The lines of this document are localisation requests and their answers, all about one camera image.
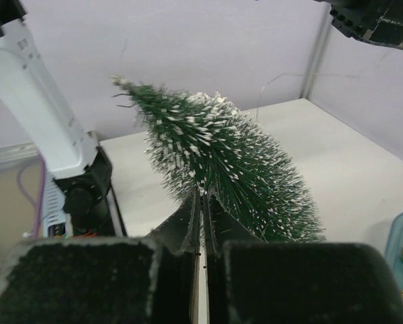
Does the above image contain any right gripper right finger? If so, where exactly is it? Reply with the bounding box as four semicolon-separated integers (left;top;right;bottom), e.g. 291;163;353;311
203;195;265;323

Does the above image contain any teal plastic tray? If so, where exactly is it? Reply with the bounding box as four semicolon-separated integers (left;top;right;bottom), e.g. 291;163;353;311
384;213;403;271

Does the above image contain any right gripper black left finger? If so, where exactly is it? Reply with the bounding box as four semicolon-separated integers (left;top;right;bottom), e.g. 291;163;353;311
148;189;201;323

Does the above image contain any small green christmas tree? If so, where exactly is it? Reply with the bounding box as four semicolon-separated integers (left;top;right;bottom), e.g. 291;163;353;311
112;76;325;242

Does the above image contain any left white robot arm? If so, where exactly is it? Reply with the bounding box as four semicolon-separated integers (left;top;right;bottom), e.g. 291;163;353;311
0;1;403;242

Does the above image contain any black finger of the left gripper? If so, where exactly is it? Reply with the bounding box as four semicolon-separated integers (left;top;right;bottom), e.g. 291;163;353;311
328;0;403;51

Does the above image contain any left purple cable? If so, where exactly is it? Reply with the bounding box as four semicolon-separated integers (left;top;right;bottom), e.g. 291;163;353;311
16;157;49;239

